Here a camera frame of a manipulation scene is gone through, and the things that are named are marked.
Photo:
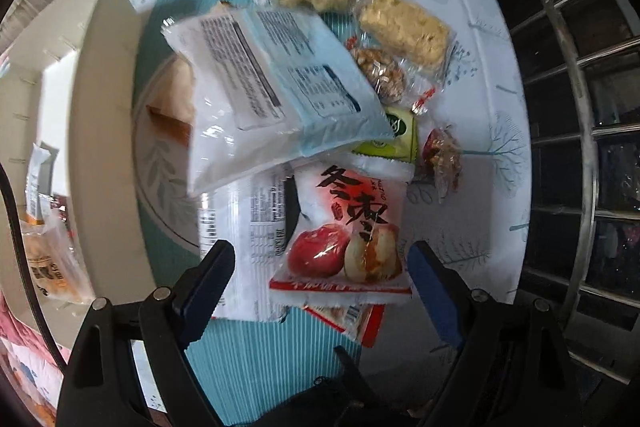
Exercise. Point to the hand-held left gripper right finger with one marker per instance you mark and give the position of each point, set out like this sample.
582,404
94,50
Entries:
435,302

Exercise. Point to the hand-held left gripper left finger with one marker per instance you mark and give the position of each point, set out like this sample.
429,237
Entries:
200,302

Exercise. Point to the white barcode snack packet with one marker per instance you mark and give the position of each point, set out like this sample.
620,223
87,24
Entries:
250,227

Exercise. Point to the red white snack packet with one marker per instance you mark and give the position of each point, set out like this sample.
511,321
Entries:
360,324

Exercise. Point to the orange snack packet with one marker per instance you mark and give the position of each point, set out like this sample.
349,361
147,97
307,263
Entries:
50,267

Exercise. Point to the rice crispy bar clear wrapper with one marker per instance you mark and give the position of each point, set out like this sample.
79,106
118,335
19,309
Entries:
405,27

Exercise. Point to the red jujube snack packet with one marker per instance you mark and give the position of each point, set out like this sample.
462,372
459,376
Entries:
345,227

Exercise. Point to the teal ribbed table mat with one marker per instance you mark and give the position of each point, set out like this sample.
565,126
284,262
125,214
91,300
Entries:
280,372

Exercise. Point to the large white blue snack packet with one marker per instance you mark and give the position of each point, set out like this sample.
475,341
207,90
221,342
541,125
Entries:
260,82

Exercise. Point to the white tree-print tablecloth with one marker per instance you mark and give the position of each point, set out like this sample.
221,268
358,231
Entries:
480,82

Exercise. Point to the white storage bin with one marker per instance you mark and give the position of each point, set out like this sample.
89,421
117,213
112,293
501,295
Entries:
100,57

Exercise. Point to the clear-wrapped red nut snack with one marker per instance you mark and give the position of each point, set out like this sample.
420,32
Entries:
442,157

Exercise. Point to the metal window grille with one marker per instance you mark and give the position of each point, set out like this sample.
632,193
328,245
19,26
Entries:
565,72

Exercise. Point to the white leaf-print plate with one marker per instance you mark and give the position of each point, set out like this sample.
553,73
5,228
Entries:
160,167

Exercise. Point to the green snack packet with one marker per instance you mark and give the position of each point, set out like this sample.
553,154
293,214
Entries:
395,137

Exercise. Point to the white upright snack packet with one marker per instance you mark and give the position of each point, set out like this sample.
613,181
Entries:
40,177

